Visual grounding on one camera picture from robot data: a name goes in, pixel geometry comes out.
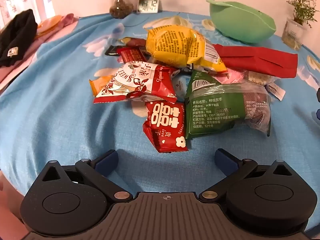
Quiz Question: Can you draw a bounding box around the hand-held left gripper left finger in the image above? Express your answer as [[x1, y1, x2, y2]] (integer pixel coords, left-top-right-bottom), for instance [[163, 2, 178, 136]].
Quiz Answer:
[[37, 149, 133, 203]]

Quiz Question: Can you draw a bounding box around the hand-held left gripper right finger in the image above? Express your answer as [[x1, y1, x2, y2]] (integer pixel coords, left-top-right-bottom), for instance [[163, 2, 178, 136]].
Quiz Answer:
[[199, 148, 294, 203]]

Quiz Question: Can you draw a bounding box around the white strip packet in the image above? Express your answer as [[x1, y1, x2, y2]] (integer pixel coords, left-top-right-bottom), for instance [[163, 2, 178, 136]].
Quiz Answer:
[[265, 82, 286, 102]]

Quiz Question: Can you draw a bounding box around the green and clear snack packet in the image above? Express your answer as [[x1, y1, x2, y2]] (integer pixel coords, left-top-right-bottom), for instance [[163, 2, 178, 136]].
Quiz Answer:
[[184, 70, 272, 140]]

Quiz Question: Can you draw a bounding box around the pink snack packet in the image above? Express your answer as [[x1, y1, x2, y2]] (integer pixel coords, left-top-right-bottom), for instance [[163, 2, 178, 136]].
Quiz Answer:
[[216, 69, 247, 84]]

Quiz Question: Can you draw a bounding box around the red and white snack packet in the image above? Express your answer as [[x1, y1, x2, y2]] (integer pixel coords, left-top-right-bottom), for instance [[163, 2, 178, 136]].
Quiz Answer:
[[93, 61, 178, 104]]

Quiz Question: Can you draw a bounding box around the light blue snack packet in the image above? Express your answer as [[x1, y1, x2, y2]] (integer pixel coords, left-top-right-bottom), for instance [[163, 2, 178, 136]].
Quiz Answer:
[[171, 73, 193, 99]]

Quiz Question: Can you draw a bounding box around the black snack bar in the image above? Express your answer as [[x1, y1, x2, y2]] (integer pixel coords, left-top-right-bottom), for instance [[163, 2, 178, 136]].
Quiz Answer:
[[104, 45, 125, 56]]

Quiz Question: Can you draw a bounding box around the green plastic bowl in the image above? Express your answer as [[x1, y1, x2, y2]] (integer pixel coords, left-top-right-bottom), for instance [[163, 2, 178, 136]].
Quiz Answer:
[[206, 0, 277, 44]]

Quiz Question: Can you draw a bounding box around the yellow snack bag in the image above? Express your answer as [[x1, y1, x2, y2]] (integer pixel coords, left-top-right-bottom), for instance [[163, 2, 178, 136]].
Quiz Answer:
[[146, 24, 229, 74]]

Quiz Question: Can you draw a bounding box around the blue floral cloth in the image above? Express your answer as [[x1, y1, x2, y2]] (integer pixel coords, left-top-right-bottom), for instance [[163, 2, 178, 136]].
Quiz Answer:
[[0, 10, 320, 240]]

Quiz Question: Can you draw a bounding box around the clear packet with cream snack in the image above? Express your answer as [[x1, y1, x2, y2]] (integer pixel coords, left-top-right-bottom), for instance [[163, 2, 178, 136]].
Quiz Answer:
[[244, 71, 275, 85]]

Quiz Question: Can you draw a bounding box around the red packet with white flower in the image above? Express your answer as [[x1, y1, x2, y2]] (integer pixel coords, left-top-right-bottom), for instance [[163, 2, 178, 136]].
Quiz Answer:
[[142, 101, 188, 153]]

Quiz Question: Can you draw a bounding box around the orange snack packet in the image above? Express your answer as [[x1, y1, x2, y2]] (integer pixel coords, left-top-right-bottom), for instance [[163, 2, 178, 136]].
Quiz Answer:
[[89, 75, 114, 97]]

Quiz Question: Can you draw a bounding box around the thin plant in glass jar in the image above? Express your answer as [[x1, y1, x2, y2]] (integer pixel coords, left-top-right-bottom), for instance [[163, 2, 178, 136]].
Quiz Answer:
[[282, 0, 319, 50]]

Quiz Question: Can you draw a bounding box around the red paper envelope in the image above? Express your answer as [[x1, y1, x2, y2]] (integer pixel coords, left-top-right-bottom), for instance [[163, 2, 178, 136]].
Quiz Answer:
[[212, 44, 299, 78]]

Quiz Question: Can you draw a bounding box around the small red snack packet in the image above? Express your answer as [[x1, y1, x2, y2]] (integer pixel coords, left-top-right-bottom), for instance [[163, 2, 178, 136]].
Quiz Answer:
[[117, 47, 150, 64]]

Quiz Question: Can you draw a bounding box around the dark red sausage stick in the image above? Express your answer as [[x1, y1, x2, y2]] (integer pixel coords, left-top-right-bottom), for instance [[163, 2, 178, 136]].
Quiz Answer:
[[119, 37, 147, 47]]

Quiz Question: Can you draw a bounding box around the pink cloth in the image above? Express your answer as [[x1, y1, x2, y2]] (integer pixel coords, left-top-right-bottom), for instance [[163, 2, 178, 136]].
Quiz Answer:
[[0, 14, 79, 90]]

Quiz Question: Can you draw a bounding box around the orange cloth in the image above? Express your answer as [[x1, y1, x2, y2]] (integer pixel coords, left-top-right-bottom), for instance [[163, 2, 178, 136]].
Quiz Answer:
[[35, 15, 63, 37]]

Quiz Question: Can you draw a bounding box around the black cloth bag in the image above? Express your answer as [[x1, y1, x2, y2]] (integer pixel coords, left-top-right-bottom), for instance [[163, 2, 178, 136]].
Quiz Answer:
[[0, 9, 38, 67]]

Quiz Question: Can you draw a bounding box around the white digital clock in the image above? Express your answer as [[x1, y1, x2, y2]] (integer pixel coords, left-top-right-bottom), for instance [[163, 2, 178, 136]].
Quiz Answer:
[[136, 0, 162, 14]]

